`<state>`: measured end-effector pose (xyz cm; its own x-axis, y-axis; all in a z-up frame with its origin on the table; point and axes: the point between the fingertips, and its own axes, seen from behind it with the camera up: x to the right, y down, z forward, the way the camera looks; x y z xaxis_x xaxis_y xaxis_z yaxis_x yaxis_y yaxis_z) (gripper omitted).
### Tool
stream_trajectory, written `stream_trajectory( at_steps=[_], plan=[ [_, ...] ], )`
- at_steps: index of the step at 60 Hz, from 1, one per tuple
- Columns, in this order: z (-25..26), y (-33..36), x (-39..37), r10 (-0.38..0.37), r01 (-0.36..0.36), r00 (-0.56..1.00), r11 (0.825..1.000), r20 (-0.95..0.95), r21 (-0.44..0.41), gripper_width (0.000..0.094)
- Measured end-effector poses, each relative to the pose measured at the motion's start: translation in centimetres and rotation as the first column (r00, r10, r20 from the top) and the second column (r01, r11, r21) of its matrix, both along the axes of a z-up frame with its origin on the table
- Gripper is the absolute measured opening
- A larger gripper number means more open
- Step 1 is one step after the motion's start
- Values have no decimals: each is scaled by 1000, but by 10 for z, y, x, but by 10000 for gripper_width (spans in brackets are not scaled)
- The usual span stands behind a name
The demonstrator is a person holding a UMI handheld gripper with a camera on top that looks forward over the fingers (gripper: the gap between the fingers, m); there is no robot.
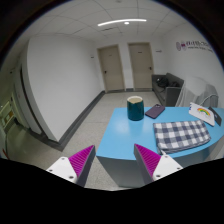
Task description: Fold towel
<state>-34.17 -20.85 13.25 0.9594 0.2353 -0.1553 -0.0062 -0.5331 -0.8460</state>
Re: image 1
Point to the left beige door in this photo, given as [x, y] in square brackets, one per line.
[111, 68]

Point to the black bag on sofa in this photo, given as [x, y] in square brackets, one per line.
[163, 82]

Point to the dark green mug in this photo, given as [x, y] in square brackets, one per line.
[135, 108]

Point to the black phone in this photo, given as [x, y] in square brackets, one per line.
[217, 118]

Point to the dark grey sofa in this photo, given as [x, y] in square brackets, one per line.
[167, 96]

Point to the wall logo sign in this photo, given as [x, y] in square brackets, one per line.
[199, 45]

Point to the white card with rainbow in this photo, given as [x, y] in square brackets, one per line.
[202, 113]

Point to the white chair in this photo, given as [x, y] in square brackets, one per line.
[197, 90]

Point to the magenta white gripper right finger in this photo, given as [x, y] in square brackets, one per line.
[154, 166]

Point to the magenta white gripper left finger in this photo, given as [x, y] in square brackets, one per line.
[76, 167]

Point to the beige door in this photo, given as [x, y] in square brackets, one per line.
[111, 68]
[142, 65]

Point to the purple smartphone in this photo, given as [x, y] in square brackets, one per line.
[155, 111]

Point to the long ceiling light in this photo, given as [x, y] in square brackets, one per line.
[121, 21]

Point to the blue white checkered towel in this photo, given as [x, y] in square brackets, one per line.
[172, 137]

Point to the right beige door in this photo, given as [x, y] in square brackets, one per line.
[142, 65]

